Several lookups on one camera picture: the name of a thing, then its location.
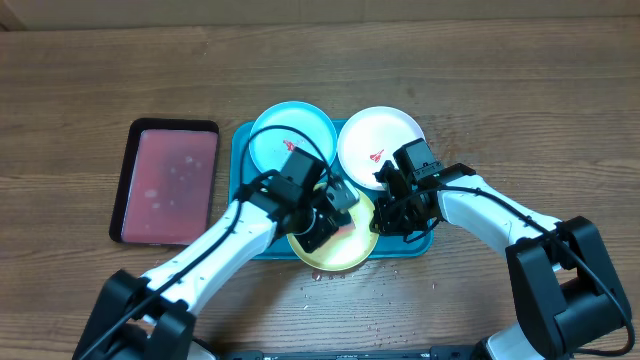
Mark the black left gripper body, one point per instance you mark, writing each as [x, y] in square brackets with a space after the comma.
[315, 229]

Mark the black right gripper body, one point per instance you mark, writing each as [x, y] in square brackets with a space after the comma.
[406, 219]

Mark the yellow-green plate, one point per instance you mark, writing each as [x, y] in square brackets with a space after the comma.
[341, 253]

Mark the light blue plate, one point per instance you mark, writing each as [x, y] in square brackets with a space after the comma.
[270, 149]

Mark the orange green scrub sponge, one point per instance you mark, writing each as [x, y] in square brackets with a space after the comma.
[345, 229]

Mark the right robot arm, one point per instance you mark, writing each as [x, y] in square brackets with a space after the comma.
[567, 295]

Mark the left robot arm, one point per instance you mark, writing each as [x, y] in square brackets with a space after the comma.
[153, 316]

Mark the teal plastic tray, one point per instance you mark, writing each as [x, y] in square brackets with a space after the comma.
[245, 171]

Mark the black tray with red water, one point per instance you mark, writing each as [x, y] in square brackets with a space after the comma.
[166, 182]

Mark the white plate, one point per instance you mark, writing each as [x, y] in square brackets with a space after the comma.
[369, 138]

